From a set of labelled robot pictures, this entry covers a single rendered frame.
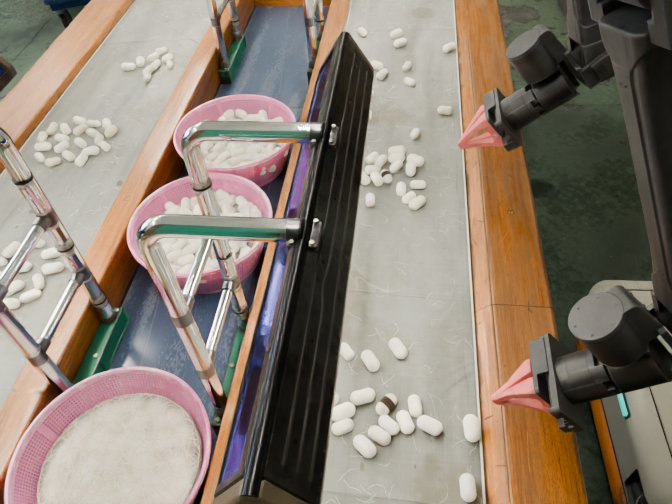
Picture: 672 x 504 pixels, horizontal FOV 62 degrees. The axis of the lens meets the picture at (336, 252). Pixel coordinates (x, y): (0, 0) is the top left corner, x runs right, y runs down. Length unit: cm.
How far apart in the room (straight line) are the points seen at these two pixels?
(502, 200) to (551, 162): 137
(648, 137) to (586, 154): 200
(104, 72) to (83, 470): 107
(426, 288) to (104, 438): 54
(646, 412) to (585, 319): 85
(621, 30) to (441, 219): 63
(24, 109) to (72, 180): 30
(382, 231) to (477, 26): 76
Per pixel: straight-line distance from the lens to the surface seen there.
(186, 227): 54
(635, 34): 47
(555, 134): 259
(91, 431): 92
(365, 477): 79
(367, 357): 84
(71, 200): 125
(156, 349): 102
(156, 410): 90
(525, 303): 92
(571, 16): 96
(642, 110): 51
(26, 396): 95
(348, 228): 58
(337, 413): 80
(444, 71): 146
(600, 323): 62
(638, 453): 145
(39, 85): 162
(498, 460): 79
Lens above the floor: 148
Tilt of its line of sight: 48 degrees down
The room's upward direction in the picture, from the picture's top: 5 degrees counter-clockwise
